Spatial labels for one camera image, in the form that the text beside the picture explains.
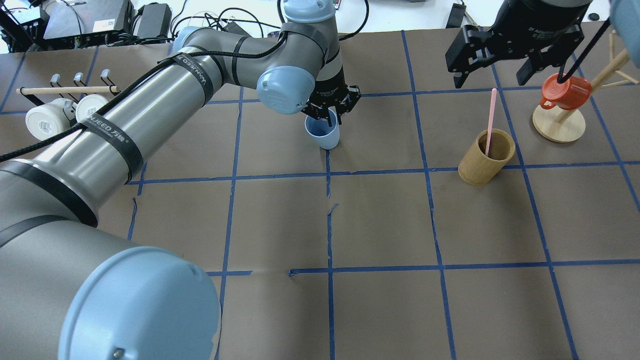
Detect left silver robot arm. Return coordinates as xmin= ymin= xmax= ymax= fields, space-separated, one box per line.
xmin=1 ymin=0 xmax=359 ymax=360

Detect black electronics box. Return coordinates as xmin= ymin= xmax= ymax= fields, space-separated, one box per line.
xmin=43 ymin=0 xmax=135 ymax=49

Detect pink chopstick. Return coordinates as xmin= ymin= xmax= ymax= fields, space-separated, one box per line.
xmin=484 ymin=88 xmax=498 ymax=158

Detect black power adapter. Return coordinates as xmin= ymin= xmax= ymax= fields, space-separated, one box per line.
xmin=134 ymin=2 xmax=172 ymax=39

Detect wooden rack dowel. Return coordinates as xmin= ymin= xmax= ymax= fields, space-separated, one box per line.
xmin=15 ymin=85 xmax=121 ymax=96

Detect light blue plastic cup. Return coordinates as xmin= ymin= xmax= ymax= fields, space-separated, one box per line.
xmin=304 ymin=116 xmax=340 ymax=150

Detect wooden mug tree stand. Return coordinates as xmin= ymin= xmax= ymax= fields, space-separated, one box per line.
xmin=532 ymin=30 xmax=639 ymax=143

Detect bamboo cylinder holder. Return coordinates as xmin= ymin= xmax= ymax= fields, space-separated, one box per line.
xmin=457 ymin=129 xmax=515 ymax=186

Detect black wire mug rack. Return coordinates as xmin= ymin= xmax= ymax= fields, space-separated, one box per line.
xmin=15 ymin=69 xmax=121 ymax=127

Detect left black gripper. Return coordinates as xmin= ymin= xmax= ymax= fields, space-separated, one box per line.
xmin=302 ymin=84 xmax=362 ymax=126

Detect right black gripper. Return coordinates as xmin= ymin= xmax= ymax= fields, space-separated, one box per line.
xmin=445 ymin=13 xmax=585 ymax=89

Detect orange mug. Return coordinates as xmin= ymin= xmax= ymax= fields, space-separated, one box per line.
xmin=539 ymin=74 xmax=593 ymax=111

